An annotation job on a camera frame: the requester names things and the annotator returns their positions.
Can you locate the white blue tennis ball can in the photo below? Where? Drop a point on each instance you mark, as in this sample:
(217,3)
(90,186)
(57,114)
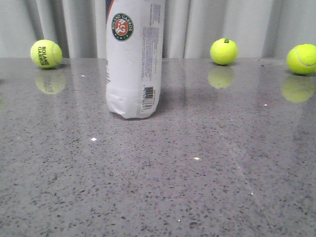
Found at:
(134,37)

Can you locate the Wilson tennis ball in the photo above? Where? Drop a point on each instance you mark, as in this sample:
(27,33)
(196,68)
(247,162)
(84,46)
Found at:
(224,51)

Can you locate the Roland Garros tennis ball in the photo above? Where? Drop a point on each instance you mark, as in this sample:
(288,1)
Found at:
(46,54)

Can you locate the plain yellow tennis ball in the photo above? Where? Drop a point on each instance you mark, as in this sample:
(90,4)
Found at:
(302,59)

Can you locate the grey curtain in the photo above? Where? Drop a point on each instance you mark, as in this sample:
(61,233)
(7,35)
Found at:
(261,28)

